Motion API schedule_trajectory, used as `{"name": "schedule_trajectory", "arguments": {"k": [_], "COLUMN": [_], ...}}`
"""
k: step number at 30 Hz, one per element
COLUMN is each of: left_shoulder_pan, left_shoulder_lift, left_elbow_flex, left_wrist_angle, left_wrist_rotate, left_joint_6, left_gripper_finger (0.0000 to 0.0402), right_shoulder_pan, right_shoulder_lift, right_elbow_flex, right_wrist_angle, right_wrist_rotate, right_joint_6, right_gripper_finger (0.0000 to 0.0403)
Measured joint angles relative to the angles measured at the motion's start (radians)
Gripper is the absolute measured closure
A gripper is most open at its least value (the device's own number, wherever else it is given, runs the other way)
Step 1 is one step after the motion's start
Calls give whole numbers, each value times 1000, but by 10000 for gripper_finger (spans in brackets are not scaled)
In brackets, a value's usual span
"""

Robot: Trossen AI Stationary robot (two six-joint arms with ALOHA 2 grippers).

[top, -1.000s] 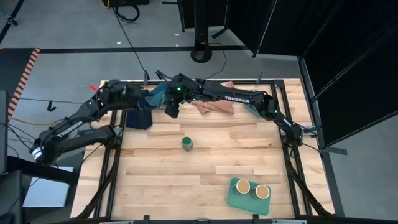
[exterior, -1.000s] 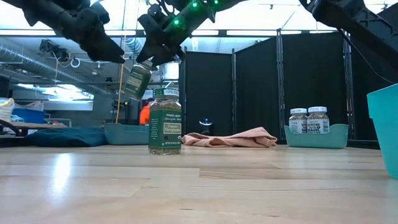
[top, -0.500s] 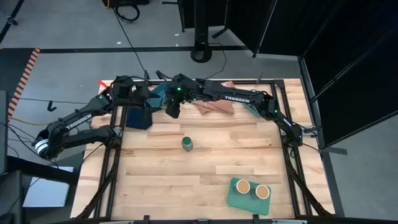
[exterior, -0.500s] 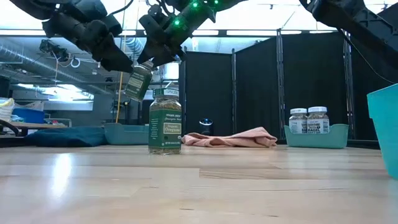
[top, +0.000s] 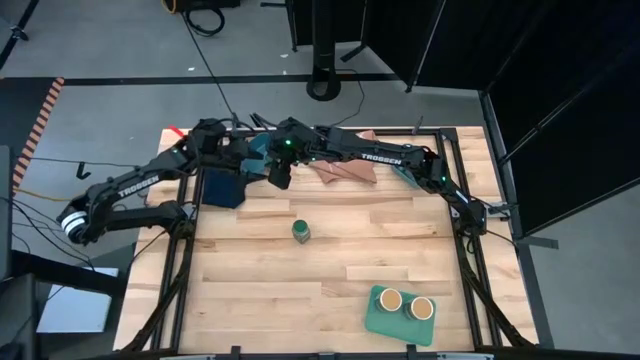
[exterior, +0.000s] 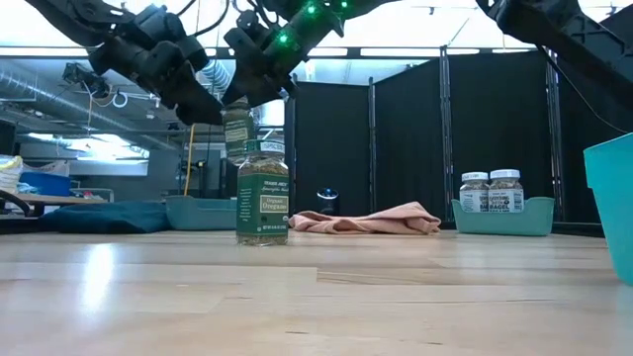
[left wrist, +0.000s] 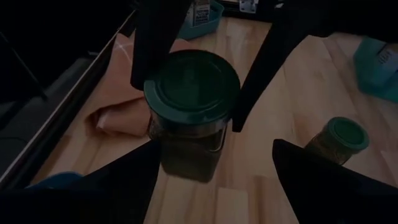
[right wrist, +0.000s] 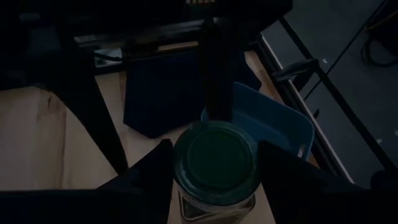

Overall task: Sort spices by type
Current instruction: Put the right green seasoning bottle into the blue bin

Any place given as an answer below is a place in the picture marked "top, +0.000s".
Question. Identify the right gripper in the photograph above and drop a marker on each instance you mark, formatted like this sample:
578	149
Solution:
295	142

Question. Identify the blue-teal plastic bin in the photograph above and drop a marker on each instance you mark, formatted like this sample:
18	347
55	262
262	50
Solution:
259	141

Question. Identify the black metal table frame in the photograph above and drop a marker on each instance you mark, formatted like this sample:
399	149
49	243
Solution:
400	133

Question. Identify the black partition panel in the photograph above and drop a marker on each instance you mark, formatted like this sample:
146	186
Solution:
395	35
350	20
500	40
575	150

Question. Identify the navy blue cloth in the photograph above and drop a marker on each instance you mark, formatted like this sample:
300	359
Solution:
222	190

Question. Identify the black hook bracket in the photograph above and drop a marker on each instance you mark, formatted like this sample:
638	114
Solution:
80	172

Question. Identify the black side table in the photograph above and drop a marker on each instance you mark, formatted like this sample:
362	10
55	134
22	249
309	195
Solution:
60	274

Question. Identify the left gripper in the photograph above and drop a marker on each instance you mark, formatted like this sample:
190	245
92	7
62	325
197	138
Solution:
237	152

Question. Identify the furikake seasoning jar tan lid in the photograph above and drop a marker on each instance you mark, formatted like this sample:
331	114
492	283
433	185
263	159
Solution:
421	308
390	300

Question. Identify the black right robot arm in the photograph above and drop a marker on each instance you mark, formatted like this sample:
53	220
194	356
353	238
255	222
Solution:
385	155

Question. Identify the pink striped cloth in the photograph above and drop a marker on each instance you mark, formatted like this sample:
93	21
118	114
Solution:
350	174

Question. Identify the red tag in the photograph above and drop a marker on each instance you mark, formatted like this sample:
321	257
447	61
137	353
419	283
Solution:
176	131

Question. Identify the green plastic tray lid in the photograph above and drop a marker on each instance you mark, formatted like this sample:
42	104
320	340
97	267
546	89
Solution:
395	330

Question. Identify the black tripod leg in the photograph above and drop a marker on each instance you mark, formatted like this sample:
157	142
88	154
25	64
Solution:
19	34

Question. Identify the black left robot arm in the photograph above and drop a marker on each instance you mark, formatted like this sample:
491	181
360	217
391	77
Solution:
135	182

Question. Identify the oregano jar green lid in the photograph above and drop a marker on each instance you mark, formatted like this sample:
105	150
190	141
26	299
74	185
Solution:
301	229

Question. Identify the black stand pole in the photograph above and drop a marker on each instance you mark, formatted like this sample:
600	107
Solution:
324	50

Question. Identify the black equipment box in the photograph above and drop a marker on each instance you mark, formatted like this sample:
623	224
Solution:
210	4

